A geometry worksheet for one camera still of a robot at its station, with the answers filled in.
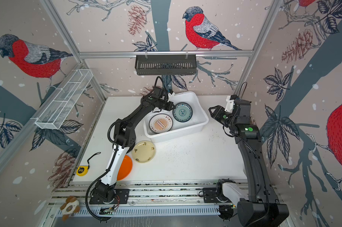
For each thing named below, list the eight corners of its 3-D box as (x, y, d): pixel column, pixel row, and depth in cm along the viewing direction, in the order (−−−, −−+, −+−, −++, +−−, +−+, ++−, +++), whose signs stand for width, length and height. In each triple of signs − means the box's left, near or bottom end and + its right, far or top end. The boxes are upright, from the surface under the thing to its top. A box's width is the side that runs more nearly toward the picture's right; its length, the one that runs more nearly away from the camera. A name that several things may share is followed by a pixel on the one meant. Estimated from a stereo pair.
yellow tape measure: (76, 176, 83) (74, 174, 81) (80, 167, 86) (78, 166, 84) (86, 176, 83) (83, 174, 81) (89, 167, 86) (87, 166, 84)
